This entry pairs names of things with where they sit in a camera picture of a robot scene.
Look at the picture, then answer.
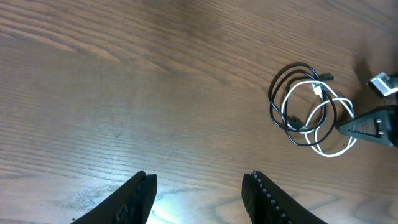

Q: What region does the short black USB cable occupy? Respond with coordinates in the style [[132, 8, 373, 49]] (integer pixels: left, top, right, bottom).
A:
[[267, 62, 338, 147]]

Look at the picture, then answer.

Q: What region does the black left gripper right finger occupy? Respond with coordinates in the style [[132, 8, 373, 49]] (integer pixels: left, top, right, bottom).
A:
[[241, 170, 326, 224]]

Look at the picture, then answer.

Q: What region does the white USB cable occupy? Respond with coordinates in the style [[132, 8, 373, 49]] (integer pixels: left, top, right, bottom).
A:
[[280, 80, 358, 158]]

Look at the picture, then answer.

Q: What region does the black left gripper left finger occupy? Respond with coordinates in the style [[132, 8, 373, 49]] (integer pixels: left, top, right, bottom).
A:
[[73, 171, 157, 224]]

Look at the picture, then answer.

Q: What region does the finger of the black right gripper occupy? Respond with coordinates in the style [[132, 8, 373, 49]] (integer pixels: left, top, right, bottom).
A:
[[337, 105, 397, 147]]

